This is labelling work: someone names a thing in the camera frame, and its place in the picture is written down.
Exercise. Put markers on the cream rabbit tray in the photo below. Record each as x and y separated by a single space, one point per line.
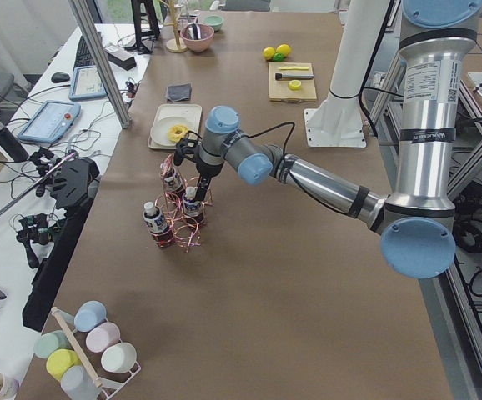
192 112

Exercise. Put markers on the yellow cup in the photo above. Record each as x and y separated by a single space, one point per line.
60 361

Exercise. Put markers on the donut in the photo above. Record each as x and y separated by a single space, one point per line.
177 132

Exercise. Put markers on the green cup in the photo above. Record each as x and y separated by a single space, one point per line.
50 342

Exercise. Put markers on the teach pendant near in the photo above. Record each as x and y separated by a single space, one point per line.
50 122

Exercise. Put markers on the mint green bowl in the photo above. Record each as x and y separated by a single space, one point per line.
214 21

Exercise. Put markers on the grey cup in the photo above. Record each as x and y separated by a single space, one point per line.
76 383

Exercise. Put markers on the lower yellow lemon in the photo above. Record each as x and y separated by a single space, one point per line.
268 53

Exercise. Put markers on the blue cup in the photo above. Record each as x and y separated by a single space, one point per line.
89 315

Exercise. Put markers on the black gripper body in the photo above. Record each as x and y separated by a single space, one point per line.
204 167

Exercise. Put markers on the black keyboard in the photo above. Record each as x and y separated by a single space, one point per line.
83 57

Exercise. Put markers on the teach pendant far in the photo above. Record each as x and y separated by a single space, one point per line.
86 84

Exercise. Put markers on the pink cup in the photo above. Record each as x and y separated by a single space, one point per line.
102 336

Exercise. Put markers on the green lime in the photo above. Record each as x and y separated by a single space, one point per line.
278 57

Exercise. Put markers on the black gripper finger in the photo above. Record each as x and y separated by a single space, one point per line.
206 186
200 194

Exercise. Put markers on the white cup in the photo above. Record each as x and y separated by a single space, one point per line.
119 358

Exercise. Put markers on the aluminium frame post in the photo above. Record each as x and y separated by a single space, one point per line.
85 21

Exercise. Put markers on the black thermos bottle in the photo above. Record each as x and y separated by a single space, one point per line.
11 145

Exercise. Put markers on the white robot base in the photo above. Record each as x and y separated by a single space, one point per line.
337 122

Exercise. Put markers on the tea bottle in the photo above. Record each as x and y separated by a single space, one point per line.
193 211
173 183
157 225

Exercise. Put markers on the half lemon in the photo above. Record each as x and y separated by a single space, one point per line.
294 85

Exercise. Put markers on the black computer mouse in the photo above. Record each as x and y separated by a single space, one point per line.
60 77

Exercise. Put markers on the grey folded cloth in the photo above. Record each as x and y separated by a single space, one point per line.
178 93

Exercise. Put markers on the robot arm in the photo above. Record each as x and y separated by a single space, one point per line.
415 220

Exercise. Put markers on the copper wire bottle rack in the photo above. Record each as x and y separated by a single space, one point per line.
186 235

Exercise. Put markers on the teach pendant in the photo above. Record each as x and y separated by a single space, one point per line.
86 84
50 122

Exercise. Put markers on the white wire cup rack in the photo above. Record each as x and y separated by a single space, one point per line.
110 383

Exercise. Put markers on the pink bowl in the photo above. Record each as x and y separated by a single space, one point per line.
201 45

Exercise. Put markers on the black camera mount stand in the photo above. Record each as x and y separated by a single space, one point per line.
49 242

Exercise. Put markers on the upper yellow lemon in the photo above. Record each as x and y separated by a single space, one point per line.
284 49

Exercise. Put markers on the metal ice scoop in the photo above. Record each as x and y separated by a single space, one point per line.
194 31

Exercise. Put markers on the metal muddler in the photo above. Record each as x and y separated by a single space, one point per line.
288 76

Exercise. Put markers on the wooden cutting board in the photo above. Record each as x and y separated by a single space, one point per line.
279 91

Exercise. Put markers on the yellow lemon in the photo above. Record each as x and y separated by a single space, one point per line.
268 53
284 49

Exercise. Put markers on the white plate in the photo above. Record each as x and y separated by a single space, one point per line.
160 128

